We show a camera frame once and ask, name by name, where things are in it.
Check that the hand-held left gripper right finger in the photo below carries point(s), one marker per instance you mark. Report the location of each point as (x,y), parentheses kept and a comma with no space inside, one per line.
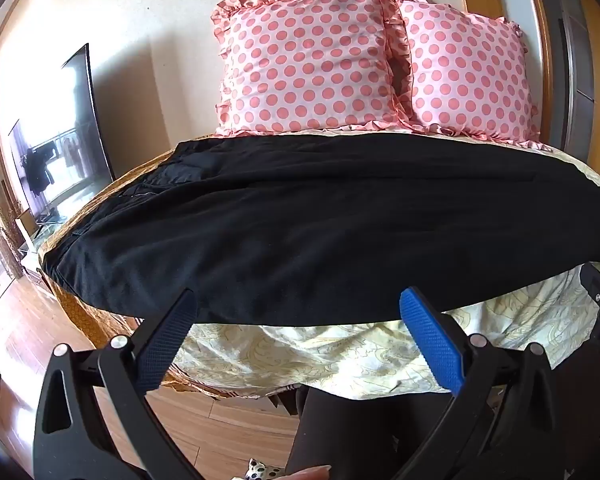
(430,335)

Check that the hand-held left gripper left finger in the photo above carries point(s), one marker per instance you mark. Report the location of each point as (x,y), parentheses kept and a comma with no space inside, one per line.
(167,345)

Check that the black pants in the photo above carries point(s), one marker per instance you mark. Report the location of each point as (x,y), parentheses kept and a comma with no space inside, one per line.
(300,230)

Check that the person's left hand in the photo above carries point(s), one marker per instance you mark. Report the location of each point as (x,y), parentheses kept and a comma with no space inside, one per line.
(310,474)

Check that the golden bed skirt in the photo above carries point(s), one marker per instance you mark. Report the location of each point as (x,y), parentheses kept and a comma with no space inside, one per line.
(80,316)

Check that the person's legs in black trousers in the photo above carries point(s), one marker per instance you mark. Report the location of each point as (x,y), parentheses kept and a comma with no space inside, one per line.
(360,435)

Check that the glass television stand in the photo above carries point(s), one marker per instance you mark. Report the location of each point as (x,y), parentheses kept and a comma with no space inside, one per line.
(42,232)

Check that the black television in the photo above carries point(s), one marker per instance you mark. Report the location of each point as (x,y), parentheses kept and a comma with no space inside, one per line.
(82,125)

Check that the dark door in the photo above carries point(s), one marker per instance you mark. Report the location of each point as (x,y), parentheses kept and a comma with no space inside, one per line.
(580,60)

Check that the small pink polka-dot pillow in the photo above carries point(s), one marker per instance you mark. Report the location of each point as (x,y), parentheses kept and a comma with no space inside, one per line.
(465,75)

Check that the large pink polka-dot pillow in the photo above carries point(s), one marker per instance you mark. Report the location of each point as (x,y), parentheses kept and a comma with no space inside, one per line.
(305,60)

